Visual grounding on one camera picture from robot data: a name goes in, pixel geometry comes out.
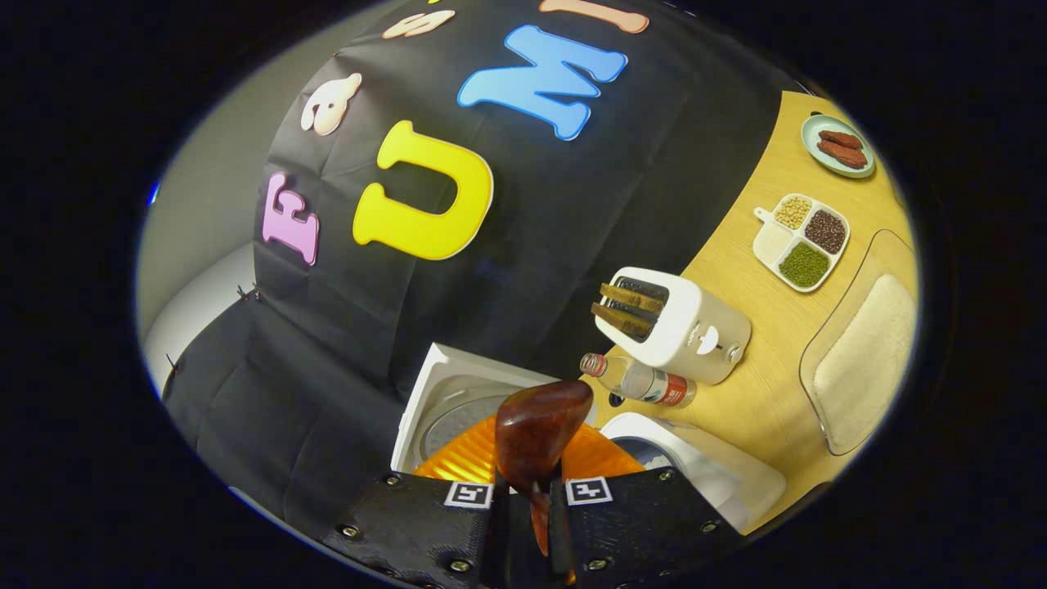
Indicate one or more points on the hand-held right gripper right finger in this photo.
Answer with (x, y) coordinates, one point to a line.
(646, 523)

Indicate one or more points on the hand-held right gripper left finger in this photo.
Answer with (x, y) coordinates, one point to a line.
(409, 523)

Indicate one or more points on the white rice cooker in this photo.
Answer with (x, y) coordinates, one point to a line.
(712, 474)

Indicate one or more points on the brown wooden spoon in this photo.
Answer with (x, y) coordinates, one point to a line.
(540, 425)

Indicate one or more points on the white rice heap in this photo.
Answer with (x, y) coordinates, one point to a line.
(867, 360)

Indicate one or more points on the clear plastic water bottle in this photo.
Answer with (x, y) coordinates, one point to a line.
(646, 382)

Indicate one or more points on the white toaster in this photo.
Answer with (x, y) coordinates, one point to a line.
(695, 327)

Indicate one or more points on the brown toast slice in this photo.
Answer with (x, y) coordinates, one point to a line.
(622, 320)
(630, 296)

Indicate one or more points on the white divided bean dish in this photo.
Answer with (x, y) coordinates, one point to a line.
(773, 243)

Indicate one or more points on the black backdrop cloth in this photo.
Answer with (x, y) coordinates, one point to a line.
(532, 204)

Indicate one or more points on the clear glass tray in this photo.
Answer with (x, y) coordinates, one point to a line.
(875, 254)

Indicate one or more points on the red-brown sausage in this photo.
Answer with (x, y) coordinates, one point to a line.
(842, 155)
(841, 138)

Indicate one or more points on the pale green plate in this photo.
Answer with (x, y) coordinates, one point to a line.
(811, 139)

